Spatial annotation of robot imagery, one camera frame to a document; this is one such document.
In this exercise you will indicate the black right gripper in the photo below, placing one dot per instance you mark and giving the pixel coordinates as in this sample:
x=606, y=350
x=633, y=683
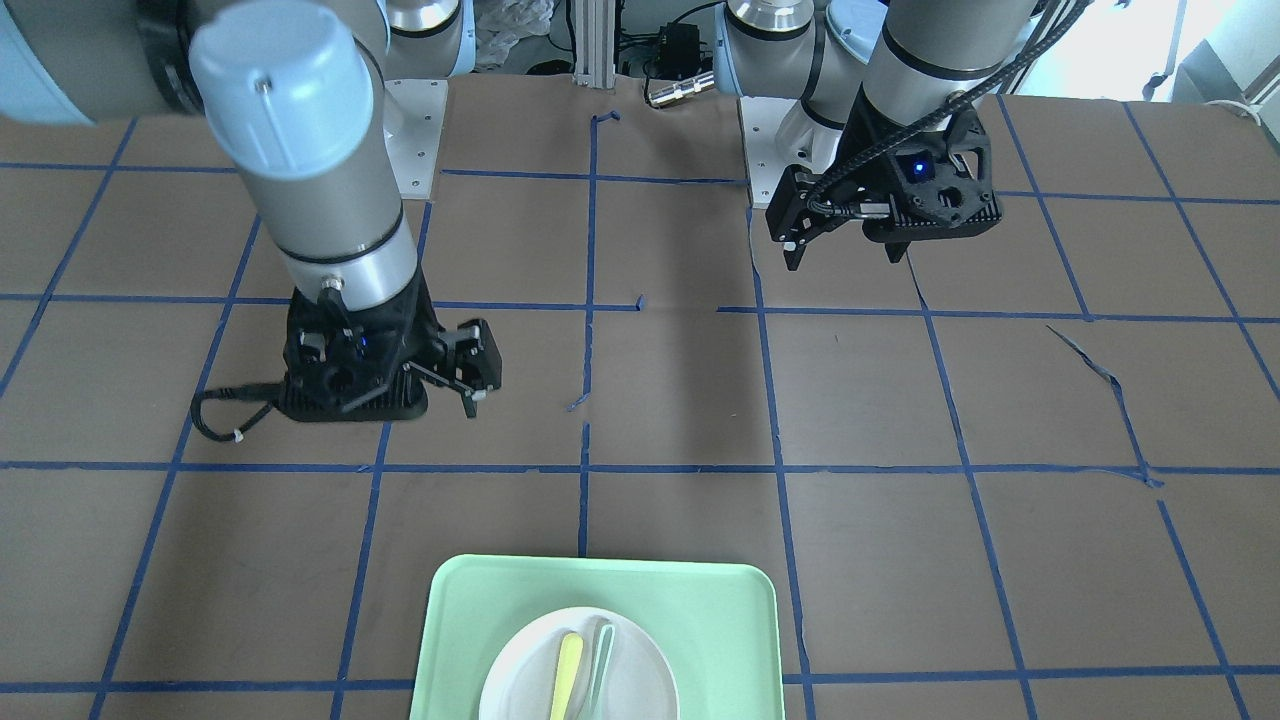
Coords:
x=425, y=328

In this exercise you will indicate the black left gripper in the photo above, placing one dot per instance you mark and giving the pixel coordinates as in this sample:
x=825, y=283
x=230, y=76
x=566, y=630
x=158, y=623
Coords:
x=868, y=160

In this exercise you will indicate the yellow plastic fork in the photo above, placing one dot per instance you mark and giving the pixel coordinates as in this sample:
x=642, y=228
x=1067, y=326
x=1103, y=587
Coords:
x=566, y=671

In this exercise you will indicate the pale green plastic spoon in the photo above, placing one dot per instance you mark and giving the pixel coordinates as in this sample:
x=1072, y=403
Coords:
x=593, y=705

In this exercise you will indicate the cream round plate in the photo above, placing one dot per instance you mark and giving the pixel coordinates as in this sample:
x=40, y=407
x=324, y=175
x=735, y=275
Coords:
x=640, y=682

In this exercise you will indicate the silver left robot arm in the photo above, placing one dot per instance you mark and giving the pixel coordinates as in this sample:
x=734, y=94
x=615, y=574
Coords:
x=890, y=91

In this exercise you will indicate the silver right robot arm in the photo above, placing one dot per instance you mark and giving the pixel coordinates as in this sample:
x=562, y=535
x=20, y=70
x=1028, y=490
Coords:
x=297, y=95

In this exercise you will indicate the green plastic tray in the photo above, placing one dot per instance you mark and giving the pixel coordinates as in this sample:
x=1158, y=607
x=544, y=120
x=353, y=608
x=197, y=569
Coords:
x=716, y=623

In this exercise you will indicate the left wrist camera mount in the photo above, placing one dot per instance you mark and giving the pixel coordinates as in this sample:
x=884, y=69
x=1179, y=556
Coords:
x=938, y=185

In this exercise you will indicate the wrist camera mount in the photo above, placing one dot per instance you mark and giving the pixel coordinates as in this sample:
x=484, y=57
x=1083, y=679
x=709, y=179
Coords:
x=938, y=185
x=330, y=378

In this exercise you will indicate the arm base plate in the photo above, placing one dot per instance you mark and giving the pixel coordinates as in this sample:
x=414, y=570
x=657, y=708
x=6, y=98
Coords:
x=413, y=117
x=777, y=133

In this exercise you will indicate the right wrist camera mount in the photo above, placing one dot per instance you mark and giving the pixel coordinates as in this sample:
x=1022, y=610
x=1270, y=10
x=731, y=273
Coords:
x=330, y=378

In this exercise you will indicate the aluminium frame post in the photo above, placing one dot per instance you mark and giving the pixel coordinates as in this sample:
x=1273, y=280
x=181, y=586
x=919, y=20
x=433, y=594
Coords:
x=594, y=25

